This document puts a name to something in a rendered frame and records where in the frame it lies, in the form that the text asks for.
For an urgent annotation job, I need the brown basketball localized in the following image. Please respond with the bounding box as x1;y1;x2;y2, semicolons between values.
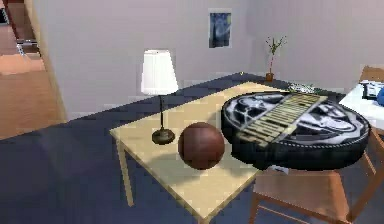
177;121;226;171

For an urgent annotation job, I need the white shade table lamp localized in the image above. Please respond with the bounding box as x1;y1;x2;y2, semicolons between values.
140;49;180;146

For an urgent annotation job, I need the brown wooden chair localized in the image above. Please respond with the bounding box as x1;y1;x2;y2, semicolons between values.
248;127;384;224

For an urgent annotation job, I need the tan wooden chair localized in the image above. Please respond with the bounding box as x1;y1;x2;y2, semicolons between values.
359;65;384;84

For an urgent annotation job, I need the pale wooden table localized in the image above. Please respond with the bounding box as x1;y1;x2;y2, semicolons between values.
109;81;290;224

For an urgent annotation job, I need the potted green house plant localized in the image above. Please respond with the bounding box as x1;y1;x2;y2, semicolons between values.
264;35;288;83

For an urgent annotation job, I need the black round patterned case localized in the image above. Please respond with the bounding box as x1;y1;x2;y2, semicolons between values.
221;91;371;172

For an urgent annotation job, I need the green white patterned object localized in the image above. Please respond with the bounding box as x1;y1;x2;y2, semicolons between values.
287;82;322;95

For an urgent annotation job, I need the grey metal object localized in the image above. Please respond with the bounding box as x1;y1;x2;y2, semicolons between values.
15;38;39;56

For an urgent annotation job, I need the blue framed wall picture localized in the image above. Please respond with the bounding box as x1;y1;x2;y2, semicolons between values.
208;11;233;49

